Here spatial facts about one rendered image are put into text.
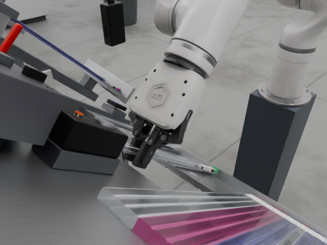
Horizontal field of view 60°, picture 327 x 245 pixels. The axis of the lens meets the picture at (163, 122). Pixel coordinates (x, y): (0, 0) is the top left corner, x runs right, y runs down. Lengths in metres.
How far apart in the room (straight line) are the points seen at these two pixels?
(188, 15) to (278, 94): 0.70
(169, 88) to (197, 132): 1.61
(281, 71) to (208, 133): 1.06
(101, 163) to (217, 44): 0.26
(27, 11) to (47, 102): 4.42
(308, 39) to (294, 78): 0.14
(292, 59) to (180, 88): 0.67
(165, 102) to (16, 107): 0.24
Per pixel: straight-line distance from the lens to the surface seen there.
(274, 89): 1.11
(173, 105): 0.42
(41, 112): 0.25
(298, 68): 1.07
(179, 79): 0.43
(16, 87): 0.23
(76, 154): 0.27
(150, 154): 0.45
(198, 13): 0.46
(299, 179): 1.87
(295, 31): 1.03
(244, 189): 0.71
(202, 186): 0.53
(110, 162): 0.30
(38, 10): 4.73
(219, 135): 2.03
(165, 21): 0.52
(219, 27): 0.46
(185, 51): 0.44
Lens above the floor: 1.24
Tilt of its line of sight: 36 degrees down
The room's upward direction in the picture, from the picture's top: straight up
